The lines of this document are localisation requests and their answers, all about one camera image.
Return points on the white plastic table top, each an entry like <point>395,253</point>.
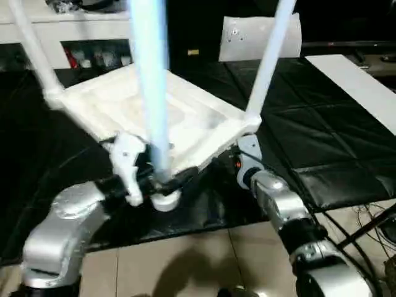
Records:
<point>108,102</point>

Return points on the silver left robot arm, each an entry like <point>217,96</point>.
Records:
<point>68,222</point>

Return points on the small gold label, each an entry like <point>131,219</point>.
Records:
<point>193,51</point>

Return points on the white plastic seat panel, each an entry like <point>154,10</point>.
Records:
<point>263,37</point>

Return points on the black cabinet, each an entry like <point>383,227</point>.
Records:
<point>191,28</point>

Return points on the white flat board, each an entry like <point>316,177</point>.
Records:
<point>355,80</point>

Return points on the black metal stand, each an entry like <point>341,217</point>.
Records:
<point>368,229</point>

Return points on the white cabinet with glass doors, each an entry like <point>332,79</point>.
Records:
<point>77,31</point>

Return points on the black rod with red mark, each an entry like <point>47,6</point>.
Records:
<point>349,44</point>

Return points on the dark helmet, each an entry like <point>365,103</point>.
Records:
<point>96,3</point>

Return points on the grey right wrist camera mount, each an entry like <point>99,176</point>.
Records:
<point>249,148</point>

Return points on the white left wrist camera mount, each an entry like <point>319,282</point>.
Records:
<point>127,154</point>

